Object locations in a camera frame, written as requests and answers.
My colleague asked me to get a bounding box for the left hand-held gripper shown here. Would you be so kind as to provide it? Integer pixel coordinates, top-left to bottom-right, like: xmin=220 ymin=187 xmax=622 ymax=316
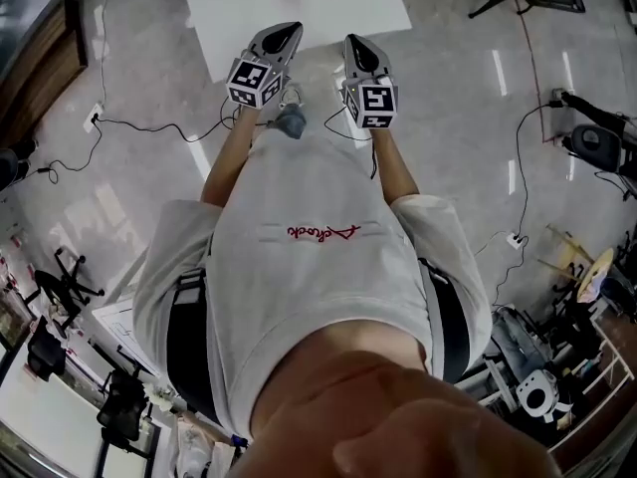
xmin=226 ymin=21 xmax=305 ymax=112

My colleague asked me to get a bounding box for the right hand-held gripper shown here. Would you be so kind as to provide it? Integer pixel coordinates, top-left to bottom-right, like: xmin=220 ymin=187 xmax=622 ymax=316
xmin=340 ymin=33 xmax=400 ymax=130

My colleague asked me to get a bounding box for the person's right forearm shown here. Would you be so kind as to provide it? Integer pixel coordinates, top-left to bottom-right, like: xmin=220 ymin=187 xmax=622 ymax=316
xmin=370 ymin=125 xmax=422 ymax=204

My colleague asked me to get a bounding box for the person's left forearm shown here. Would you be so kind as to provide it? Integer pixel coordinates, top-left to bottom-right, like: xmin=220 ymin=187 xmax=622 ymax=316
xmin=199 ymin=106 xmax=261 ymax=209

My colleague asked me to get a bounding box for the person's white shoe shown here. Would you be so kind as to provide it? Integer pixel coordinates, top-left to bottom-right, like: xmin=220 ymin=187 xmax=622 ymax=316
xmin=278 ymin=83 xmax=306 ymax=110

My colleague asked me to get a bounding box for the white table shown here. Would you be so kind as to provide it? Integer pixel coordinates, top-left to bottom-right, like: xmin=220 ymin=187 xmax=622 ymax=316
xmin=177 ymin=0 xmax=414 ymax=85

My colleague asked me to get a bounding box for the person's blue jeans leg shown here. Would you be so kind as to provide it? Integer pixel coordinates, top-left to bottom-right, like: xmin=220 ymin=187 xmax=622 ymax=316
xmin=270 ymin=105 xmax=307 ymax=141

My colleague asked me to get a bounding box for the person's white t-shirt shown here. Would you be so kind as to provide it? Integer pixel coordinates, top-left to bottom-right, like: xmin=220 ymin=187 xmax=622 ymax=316
xmin=132 ymin=126 xmax=495 ymax=447

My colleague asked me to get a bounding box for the brown wooden cabinet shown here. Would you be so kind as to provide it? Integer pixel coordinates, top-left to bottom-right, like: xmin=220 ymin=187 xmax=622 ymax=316
xmin=0 ymin=0 xmax=91 ymax=144

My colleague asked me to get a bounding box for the black office chair base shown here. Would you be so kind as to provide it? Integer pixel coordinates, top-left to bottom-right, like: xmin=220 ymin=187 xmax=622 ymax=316
xmin=33 ymin=248 xmax=106 ymax=329

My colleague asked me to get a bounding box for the white whiteboard panel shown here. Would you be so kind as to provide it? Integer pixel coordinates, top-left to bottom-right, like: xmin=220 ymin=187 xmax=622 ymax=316
xmin=91 ymin=300 xmax=161 ymax=378

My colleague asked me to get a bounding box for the person's chin and neck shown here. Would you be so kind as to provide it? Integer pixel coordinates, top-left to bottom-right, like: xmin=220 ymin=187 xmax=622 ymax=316
xmin=226 ymin=326 xmax=564 ymax=478

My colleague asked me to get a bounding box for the white round device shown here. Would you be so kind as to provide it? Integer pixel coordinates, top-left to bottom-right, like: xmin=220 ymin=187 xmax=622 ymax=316
xmin=514 ymin=368 xmax=559 ymax=418

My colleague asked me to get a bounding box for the black mesh office chair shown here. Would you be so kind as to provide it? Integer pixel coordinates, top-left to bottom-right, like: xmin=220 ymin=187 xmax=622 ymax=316
xmin=96 ymin=369 xmax=151 ymax=443

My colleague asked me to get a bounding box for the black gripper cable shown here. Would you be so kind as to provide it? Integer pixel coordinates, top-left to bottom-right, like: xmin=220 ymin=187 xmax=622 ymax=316
xmin=324 ymin=106 xmax=378 ymax=180

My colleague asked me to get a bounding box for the long black floor cable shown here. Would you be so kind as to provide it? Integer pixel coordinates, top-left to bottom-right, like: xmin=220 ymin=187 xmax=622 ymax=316
xmin=92 ymin=115 xmax=241 ymax=143

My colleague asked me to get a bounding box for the black power cable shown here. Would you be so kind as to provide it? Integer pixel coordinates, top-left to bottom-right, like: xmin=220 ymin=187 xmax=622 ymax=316
xmin=514 ymin=103 xmax=554 ymax=239

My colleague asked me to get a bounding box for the thin red cable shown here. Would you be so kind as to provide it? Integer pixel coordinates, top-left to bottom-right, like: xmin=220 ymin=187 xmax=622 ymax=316
xmin=516 ymin=0 xmax=557 ymax=144

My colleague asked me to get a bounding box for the black shoulder strap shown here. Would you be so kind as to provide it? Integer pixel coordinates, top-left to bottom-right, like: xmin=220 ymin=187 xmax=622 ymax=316
xmin=417 ymin=256 xmax=472 ymax=385
xmin=165 ymin=266 xmax=223 ymax=423

